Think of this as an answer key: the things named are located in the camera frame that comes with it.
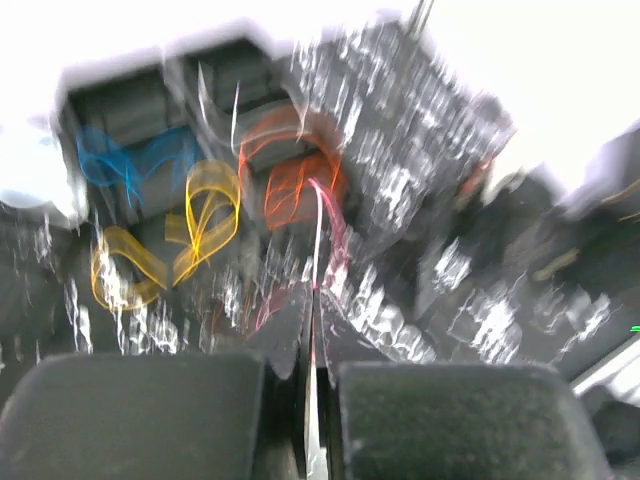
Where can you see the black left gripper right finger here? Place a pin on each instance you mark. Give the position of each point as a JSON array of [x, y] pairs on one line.
[[388, 420]]

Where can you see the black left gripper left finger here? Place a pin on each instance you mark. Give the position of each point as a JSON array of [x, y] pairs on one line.
[[238, 414]]

